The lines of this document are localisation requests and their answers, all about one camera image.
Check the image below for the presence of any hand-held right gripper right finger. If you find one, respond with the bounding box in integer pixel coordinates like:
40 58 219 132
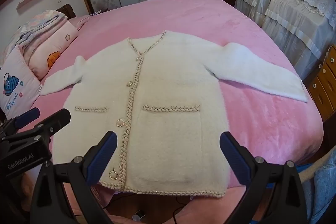
219 132 309 224

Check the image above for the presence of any pink cartoon print pillow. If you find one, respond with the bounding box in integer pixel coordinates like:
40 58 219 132
0 44 44 119

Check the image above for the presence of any pink flower print quilt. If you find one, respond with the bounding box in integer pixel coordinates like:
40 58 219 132
22 21 79 80

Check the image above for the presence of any folded floral quilt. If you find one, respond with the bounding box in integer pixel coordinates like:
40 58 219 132
16 9 67 46

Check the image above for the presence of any denim garment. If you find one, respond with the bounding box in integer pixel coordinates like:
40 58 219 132
308 147 336 224

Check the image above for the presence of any pink plush blanket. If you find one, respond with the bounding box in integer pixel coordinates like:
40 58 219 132
0 0 324 224

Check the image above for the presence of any dark wooden headboard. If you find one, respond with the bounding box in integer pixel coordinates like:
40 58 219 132
56 4 76 21

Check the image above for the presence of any beige knit cloth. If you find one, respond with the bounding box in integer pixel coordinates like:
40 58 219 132
299 160 330 185

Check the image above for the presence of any white fuzzy cardigan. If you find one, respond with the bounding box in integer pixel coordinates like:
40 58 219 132
40 29 309 199

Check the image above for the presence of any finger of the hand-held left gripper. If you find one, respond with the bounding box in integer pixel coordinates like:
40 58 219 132
34 109 71 135
14 108 40 128

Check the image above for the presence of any lace covered furniture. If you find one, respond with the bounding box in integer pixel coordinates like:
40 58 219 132
234 0 336 77

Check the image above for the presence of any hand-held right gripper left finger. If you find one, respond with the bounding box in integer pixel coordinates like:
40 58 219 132
31 131 118 224

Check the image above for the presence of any wooden drawer cabinet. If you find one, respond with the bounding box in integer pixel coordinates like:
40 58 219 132
306 46 336 122

